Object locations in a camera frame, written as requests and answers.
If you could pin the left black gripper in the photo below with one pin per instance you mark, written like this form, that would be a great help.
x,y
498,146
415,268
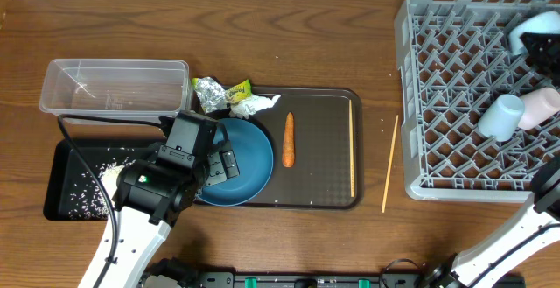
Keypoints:
x,y
225,169

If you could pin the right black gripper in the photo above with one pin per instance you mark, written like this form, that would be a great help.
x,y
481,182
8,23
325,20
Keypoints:
x,y
550,58

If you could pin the light blue saucer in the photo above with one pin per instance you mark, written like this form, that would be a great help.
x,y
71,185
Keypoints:
x,y
544,23

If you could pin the dark blue plate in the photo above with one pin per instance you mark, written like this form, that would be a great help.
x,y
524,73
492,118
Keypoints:
x,y
255,159

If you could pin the pale pink cup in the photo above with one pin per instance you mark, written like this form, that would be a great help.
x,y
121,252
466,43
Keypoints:
x,y
540,105

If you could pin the orange carrot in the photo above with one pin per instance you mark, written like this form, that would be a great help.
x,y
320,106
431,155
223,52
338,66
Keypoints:
x,y
289,141

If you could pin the light blue cup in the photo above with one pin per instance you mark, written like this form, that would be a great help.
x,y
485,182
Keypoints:
x,y
502,118

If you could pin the wooden chopstick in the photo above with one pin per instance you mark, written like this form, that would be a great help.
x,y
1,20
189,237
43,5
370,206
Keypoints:
x,y
351,147
389,167

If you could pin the pile of white rice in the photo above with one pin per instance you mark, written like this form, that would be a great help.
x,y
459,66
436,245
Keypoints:
x,y
81,198

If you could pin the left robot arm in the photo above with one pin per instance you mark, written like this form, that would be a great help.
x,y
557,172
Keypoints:
x,y
129,242

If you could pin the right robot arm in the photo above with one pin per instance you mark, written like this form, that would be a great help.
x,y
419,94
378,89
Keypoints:
x,y
536,224

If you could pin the grey dishwasher rack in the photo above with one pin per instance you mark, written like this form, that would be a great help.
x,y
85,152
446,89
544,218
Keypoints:
x,y
455,61

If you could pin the crumpled white tissue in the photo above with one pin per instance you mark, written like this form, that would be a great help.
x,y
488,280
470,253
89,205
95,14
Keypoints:
x,y
249,106

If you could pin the crumpled foil snack wrapper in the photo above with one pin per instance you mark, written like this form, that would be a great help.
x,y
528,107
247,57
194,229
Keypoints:
x,y
213,96

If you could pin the dark brown serving tray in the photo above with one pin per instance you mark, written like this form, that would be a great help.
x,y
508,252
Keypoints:
x,y
320,176

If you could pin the clear plastic bin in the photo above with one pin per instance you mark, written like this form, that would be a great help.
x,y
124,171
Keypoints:
x,y
131,89

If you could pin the black plastic tray bin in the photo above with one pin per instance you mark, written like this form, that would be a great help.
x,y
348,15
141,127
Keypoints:
x,y
142,185

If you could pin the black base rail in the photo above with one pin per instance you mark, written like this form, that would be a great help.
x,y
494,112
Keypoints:
x,y
171,273

